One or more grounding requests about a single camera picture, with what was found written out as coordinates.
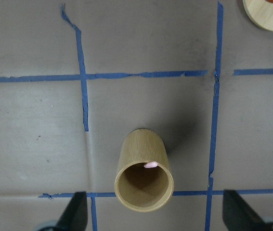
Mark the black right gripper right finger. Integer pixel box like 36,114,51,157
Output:
222,190,270,231

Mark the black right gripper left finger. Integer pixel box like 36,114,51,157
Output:
55,192,88,231

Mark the pink chopstick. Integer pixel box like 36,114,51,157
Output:
144,161,158,168

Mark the bamboo chopstick holder cup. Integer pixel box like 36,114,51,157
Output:
114,128,174,213

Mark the brown paper table cover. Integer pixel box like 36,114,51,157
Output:
0,0,273,231

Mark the round wooden stand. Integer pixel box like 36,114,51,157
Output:
243,0,273,32

